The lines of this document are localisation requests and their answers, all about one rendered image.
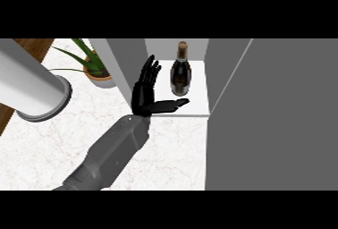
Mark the dark wine bottle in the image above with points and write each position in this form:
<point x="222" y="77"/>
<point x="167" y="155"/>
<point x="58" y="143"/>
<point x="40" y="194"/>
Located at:
<point x="180" y="77"/>

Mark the flat dark grey cabinet door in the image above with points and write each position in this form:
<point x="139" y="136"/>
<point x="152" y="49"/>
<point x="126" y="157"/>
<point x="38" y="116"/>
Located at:
<point x="281" y="119"/>

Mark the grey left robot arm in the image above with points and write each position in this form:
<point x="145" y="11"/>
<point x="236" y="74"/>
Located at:
<point x="115" y="150"/>

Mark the white cylinder with grey rim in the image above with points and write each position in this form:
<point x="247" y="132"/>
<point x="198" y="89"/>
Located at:
<point x="27" y="86"/>

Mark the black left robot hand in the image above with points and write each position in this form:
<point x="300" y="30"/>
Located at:
<point x="143" y="97"/>

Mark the green plant in terracotta pot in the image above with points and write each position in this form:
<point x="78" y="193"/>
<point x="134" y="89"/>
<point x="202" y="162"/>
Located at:
<point x="98" y="73"/>

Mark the grey cabinet with white shelf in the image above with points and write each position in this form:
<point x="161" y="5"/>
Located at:
<point x="126" y="56"/>

